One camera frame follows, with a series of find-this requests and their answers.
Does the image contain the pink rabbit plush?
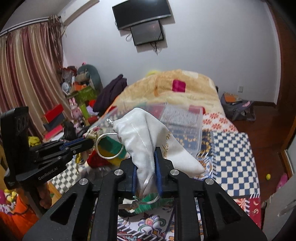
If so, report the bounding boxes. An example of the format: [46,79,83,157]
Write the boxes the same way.
[69,97,85,127]

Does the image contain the grey plush toy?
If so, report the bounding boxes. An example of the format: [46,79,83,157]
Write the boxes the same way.
[75,64,103,93]

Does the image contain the striped pink beige curtain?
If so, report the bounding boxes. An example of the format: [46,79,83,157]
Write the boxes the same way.
[1,16,70,138]

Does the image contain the red gift box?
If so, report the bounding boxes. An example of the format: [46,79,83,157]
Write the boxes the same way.
[41,104,64,123]

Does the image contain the pink slipper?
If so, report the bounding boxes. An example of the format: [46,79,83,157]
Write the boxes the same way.
[276,173,288,191]

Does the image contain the left human hand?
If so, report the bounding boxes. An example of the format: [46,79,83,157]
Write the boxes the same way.
[37,182,52,209]

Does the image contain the white drawstring pouch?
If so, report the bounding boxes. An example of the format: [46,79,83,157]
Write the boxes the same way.
[112,108,205,199]

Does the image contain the green cardboard box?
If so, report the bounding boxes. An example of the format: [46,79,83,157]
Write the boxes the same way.
[67,86,98,105]

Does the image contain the beige fleece blanket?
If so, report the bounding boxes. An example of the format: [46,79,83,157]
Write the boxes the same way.
[111,69,225,115]

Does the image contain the red fabric item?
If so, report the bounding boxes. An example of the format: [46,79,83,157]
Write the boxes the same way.
[86,151,116,169]

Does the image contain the small black monitor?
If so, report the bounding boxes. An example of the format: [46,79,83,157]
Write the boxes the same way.
[130,20,164,46]

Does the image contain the clear plastic storage box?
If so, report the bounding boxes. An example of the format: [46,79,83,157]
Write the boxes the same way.
[91,103,203,159]

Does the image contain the dark purple jacket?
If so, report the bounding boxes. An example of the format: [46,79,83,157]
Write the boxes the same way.
[93,74,127,116]

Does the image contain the white air conditioner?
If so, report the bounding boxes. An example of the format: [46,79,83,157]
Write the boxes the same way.
[58,0,99,26]

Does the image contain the large curved black television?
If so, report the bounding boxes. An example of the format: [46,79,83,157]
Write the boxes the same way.
[112,0,171,30]

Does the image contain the grey backpack on floor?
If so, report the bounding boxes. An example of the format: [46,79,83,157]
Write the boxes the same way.
[220,92,256,121]

